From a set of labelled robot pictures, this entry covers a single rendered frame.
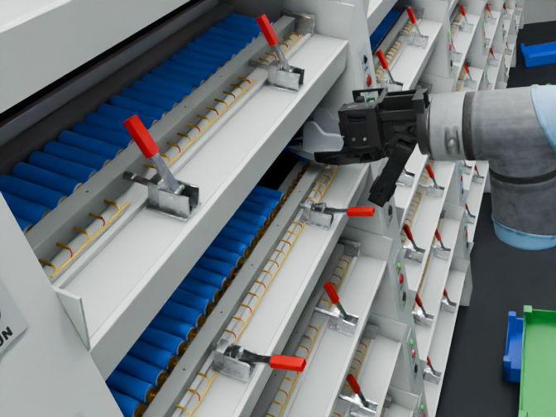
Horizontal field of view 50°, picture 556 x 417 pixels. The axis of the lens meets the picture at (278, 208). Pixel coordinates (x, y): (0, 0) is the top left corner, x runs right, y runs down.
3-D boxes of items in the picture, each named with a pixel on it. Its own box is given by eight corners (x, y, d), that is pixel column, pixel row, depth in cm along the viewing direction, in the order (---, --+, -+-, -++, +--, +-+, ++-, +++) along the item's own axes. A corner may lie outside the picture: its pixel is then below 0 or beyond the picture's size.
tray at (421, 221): (451, 175, 169) (464, 134, 160) (407, 323, 124) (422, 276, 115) (382, 157, 174) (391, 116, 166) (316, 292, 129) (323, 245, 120)
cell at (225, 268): (189, 257, 73) (236, 274, 72) (181, 266, 72) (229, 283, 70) (188, 246, 72) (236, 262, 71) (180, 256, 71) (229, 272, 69)
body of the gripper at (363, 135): (348, 89, 85) (433, 82, 80) (359, 142, 89) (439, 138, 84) (332, 112, 80) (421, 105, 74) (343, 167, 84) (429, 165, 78)
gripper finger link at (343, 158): (318, 141, 87) (376, 136, 84) (321, 151, 88) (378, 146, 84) (310, 155, 83) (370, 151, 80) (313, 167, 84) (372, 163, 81)
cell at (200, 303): (163, 289, 69) (213, 308, 67) (155, 300, 67) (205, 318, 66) (162, 278, 68) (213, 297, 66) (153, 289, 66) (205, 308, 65)
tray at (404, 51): (438, 40, 149) (452, -16, 141) (380, 156, 104) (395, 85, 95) (361, 23, 154) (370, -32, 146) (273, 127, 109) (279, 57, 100)
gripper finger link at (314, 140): (281, 118, 87) (342, 112, 83) (290, 154, 90) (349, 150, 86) (275, 128, 84) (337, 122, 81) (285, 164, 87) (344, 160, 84)
